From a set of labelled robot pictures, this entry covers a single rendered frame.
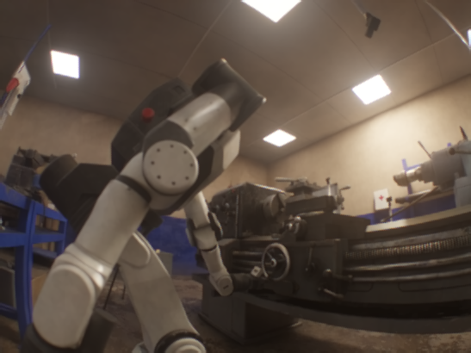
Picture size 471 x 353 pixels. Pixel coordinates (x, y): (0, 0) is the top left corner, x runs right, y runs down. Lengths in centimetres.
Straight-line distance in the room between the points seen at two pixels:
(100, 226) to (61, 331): 15
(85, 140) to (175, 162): 488
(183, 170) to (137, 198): 7
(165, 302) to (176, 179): 34
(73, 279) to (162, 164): 18
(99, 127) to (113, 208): 499
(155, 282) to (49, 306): 28
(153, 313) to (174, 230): 443
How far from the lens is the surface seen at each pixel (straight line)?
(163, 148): 29
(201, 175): 51
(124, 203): 29
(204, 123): 36
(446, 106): 481
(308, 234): 105
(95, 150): 504
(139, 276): 48
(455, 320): 90
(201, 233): 80
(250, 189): 183
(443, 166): 121
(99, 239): 29
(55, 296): 28
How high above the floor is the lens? 77
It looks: 19 degrees up
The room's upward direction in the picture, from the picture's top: 2 degrees clockwise
